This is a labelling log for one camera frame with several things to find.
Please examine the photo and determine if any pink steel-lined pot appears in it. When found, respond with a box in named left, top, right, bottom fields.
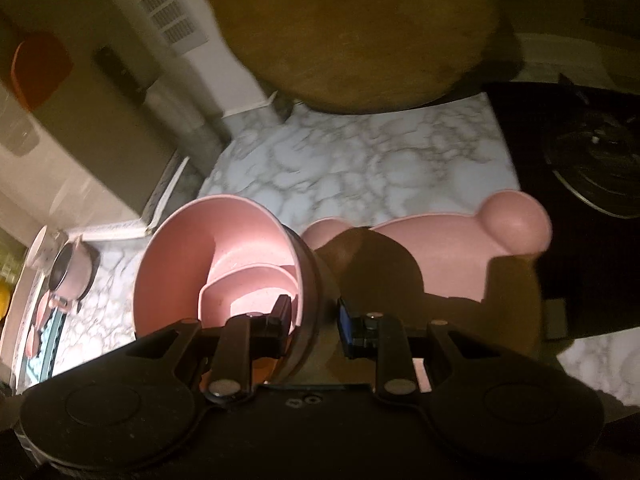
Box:
left=47, top=237, right=101, bottom=303

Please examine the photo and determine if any pink bowl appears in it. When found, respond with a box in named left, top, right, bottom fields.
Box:
left=132, top=196, right=331, bottom=393

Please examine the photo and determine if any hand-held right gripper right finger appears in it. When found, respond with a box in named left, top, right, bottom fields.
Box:
left=337, top=297, right=506, bottom=396

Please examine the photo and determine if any pink bear-shaped plate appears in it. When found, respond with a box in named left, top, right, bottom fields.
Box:
left=302, top=191, right=553, bottom=393

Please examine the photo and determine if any white floral bowl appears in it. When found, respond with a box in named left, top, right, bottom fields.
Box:
left=25, top=225, right=68, bottom=271

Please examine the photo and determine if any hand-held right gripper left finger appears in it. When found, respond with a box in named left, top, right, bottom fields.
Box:
left=125, top=295, right=293, bottom=398

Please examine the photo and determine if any blue ice tray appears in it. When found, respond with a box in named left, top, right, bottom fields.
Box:
left=25, top=305, right=76, bottom=381

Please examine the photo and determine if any round wooden cutting board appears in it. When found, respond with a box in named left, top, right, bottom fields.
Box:
left=207, top=0, right=501, bottom=113

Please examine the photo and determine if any green bottle with white handle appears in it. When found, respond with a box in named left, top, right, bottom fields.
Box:
left=0, top=242, right=23, bottom=281

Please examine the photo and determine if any pink heart-shaped dish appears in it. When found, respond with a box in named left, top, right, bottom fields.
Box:
left=199, top=262, right=301, bottom=331

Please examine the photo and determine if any white vent grille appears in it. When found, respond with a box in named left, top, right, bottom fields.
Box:
left=107, top=0, right=211, bottom=51

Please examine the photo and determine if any pink leaf-shaped dish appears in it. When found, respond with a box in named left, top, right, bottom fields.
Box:
left=37, top=292, right=73, bottom=323
left=27, top=325, right=47, bottom=358

